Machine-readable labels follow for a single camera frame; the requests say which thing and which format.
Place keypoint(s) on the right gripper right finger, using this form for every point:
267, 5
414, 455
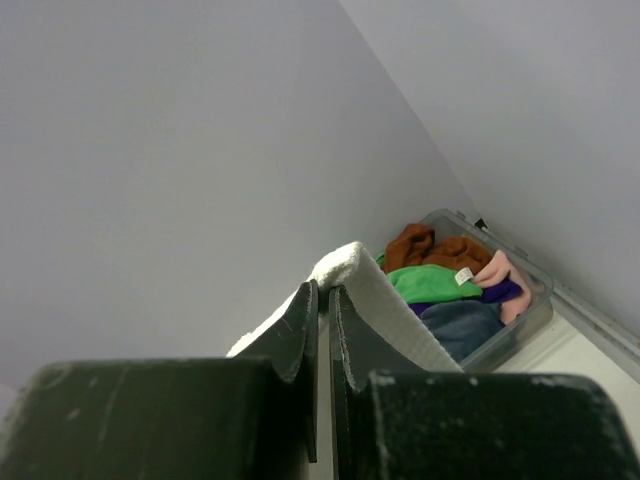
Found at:
394, 420

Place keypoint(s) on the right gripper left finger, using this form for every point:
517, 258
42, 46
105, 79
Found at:
249, 416

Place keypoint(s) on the white towel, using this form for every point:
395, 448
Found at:
381, 307

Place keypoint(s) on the dark grey-blue towel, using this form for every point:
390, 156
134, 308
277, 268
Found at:
462, 327

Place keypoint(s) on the green towel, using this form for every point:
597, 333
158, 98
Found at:
433, 283

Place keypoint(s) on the brown towel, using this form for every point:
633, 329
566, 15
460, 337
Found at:
416, 245

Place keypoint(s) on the purple towel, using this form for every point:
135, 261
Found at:
502, 292

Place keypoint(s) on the pink towel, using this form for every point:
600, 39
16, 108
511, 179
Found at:
498, 269

